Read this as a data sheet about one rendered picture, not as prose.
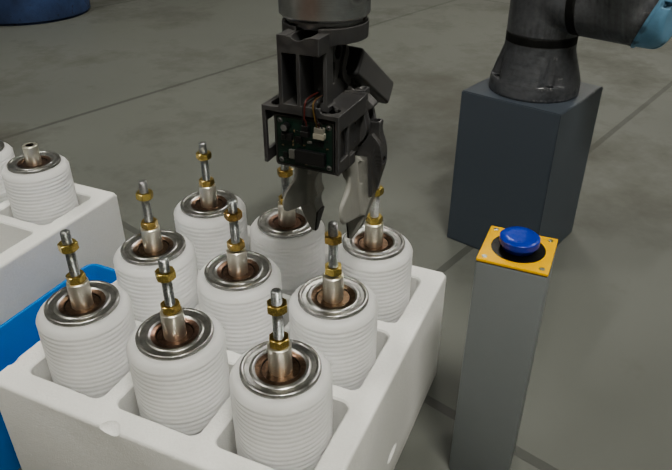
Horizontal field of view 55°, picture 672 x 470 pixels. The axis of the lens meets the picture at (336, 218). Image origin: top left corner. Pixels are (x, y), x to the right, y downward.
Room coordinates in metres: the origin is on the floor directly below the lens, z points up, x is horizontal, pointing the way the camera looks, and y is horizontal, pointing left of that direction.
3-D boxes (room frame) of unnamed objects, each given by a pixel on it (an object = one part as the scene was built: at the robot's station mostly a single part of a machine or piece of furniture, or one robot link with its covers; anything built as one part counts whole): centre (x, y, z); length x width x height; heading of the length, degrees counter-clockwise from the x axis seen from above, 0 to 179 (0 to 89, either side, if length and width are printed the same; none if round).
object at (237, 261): (0.60, 0.11, 0.26); 0.02 x 0.02 x 0.03
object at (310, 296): (0.55, 0.00, 0.25); 0.08 x 0.08 x 0.01
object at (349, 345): (0.55, 0.00, 0.16); 0.10 x 0.10 x 0.18
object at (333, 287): (0.55, 0.00, 0.26); 0.02 x 0.02 x 0.03
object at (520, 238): (0.55, -0.18, 0.32); 0.04 x 0.04 x 0.02
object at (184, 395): (0.49, 0.16, 0.16); 0.10 x 0.10 x 0.18
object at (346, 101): (0.53, 0.01, 0.49); 0.09 x 0.08 x 0.12; 155
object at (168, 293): (0.49, 0.16, 0.30); 0.01 x 0.01 x 0.08
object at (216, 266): (0.60, 0.11, 0.25); 0.08 x 0.08 x 0.01
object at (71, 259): (0.54, 0.27, 0.30); 0.01 x 0.01 x 0.08
